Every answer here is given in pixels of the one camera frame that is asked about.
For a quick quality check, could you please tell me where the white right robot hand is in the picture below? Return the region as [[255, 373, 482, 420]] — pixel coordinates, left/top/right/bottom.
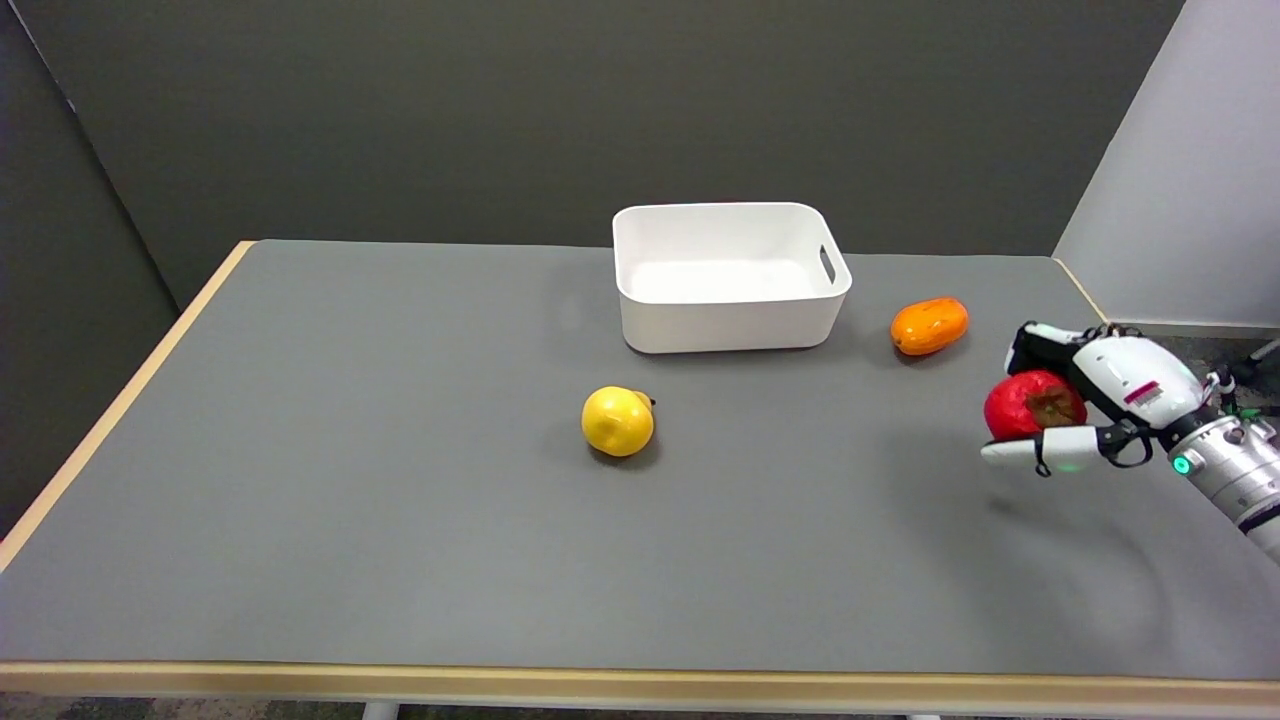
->
[[980, 321, 1208, 478]]

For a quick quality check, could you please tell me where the red tomato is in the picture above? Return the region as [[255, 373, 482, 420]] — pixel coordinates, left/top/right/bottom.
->
[[984, 370, 1088, 443]]

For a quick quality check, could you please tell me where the orange mango fruit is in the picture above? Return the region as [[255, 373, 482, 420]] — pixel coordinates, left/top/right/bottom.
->
[[890, 297, 970, 357]]

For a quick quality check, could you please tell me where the white plastic bin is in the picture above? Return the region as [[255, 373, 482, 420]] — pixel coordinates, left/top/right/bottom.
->
[[612, 202, 854, 355]]

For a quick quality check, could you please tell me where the yellow pear fruit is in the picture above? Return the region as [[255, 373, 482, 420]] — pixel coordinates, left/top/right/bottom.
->
[[581, 386, 657, 459]]

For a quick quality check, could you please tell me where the grey table mat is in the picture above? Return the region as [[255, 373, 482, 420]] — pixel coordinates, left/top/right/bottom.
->
[[0, 240, 1280, 683]]

